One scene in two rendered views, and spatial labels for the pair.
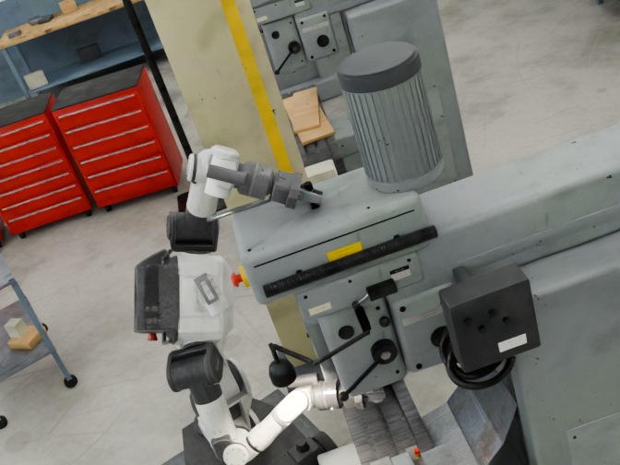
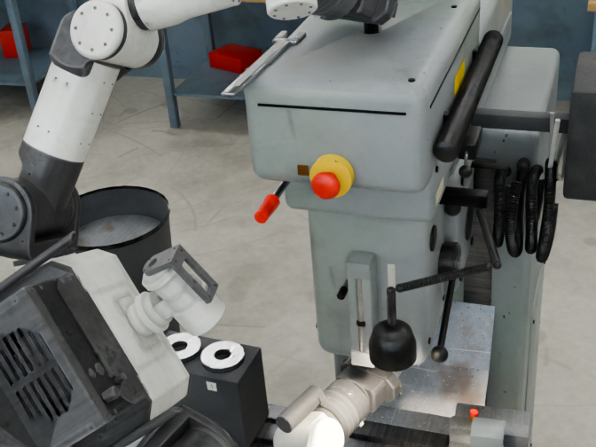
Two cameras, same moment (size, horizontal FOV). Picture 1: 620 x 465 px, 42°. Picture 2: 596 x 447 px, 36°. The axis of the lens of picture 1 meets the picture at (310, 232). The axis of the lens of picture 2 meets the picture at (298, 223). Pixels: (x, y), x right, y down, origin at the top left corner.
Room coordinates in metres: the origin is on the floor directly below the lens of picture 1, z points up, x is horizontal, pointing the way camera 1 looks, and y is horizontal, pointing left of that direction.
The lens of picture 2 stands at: (1.44, 1.25, 2.35)
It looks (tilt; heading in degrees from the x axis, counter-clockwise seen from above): 30 degrees down; 293
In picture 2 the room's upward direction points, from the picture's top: 5 degrees counter-clockwise
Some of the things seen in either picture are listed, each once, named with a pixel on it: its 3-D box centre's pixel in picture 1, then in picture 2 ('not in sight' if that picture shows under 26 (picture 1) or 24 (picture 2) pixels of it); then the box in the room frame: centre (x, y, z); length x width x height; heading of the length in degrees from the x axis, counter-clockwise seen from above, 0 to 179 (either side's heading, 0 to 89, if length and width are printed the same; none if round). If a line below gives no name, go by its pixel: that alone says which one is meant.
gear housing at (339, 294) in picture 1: (351, 265); (381, 143); (1.83, -0.08, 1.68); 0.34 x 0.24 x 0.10; 92
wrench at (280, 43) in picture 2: (249, 205); (262, 61); (1.94, 0.13, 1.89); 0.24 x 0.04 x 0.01; 89
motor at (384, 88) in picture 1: (391, 117); not in sight; (1.84, -0.28, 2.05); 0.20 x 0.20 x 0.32
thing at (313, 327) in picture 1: (321, 349); (363, 309); (1.83, 0.08, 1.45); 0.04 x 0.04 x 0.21; 2
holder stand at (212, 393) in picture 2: not in sight; (207, 387); (2.23, -0.05, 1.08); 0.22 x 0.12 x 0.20; 179
